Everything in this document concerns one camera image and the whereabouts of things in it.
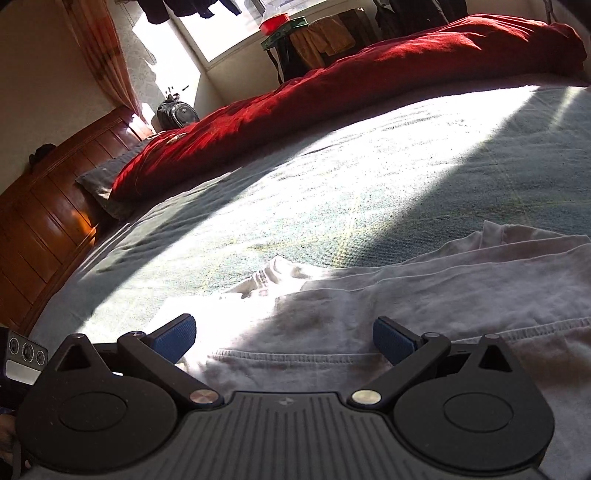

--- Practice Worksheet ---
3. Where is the red quilt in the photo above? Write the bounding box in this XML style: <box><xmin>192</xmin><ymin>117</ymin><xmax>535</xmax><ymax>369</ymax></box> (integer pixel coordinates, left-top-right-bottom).
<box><xmin>108</xmin><ymin>14</ymin><xmax>588</xmax><ymax>202</ymax></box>

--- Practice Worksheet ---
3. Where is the red basin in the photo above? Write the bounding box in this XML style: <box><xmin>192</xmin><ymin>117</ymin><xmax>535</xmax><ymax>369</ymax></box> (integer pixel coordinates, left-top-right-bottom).
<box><xmin>259</xmin><ymin>14</ymin><xmax>291</xmax><ymax>35</ymax></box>

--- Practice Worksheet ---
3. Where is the black jacket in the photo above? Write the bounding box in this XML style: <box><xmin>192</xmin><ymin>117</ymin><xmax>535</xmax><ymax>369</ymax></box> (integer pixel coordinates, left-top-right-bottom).
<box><xmin>374</xmin><ymin>0</ymin><xmax>468</xmax><ymax>27</ymax></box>

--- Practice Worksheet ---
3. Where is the brown clothing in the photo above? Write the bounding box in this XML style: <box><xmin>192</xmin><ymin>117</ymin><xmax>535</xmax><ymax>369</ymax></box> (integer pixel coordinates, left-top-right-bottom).
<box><xmin>291</xmin><ymin>9</ymin><xmax>371</xmax><ymax>71</ymax></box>

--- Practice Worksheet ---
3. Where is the row of dark hanging clothes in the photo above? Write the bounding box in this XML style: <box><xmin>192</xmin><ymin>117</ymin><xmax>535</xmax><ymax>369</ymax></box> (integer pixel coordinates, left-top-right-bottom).
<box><xmin>136</xmin><ymin>0</ymin><xmax>244</xmax><ymax>25</ymax></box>

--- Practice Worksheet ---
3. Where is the small black cloth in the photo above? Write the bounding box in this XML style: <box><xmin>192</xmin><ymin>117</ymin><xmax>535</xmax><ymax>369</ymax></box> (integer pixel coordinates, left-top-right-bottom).
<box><xmin>28</xmin><ymin>143</ymin><xmax>57</xmax><ymax>169</ymax></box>

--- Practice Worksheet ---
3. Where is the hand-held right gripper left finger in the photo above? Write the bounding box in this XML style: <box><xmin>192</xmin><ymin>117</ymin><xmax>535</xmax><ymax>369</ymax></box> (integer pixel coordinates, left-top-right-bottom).
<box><xmin>55</xmin><ymin>313</ymin><xmax>225</xmax><ymax>409</ymax></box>

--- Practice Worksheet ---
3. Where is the wooden headboard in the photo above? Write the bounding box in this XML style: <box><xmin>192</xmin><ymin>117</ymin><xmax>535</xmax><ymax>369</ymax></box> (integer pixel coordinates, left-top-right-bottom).
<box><xmin>0</xmin><ymin>106</ymin><xmax>154</xmax><ymax>334</ymax></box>

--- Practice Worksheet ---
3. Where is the grey pillow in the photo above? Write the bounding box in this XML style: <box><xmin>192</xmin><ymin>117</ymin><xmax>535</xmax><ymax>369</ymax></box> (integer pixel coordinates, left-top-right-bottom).
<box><xmin>76</xmin><ymin>138</ymin><xmax>154</xmax><ymax>221</ymax></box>

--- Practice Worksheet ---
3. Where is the window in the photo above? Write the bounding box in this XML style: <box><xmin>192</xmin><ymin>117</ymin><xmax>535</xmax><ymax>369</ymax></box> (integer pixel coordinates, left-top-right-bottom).
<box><xmin>175</xmin><ymin>0</ymin><xmax>334</xmax><ymax>64</ymax></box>

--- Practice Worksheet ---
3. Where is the green stool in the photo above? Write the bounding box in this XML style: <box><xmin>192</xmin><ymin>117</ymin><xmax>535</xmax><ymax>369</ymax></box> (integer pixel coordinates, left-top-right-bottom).
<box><xmin>259</xmin><ymin>16</ymin><xmax>308</xmax><ymax>85</ymax></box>

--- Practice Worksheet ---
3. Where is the black backpack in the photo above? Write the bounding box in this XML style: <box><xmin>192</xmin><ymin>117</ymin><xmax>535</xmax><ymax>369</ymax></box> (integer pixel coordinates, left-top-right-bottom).
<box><xmin>156</xmin><ymin>85</ymin><xmax>201</xmax><ymax>133</ymax></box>

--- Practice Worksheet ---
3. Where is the white printed t-shirt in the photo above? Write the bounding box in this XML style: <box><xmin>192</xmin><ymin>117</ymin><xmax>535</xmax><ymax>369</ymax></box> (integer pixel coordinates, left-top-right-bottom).
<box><xmin>175</xmin><ymin>220</ymin><xmax>591</xmax><ymax>480</ymax></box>

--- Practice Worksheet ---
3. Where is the pink curtain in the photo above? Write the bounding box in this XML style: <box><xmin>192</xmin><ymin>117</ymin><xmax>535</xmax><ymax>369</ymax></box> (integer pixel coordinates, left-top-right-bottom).
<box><xmin>62</xmin><ymin>0</ymin><xmax>142</xmax><ymax>121</ymax></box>

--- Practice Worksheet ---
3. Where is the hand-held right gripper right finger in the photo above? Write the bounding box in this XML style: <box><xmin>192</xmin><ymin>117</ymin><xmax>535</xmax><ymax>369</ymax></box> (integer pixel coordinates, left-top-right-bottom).
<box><xmin>349</xmin><ymin>316</ymin><xmax>514</xmax><ymax>409</ymax></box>

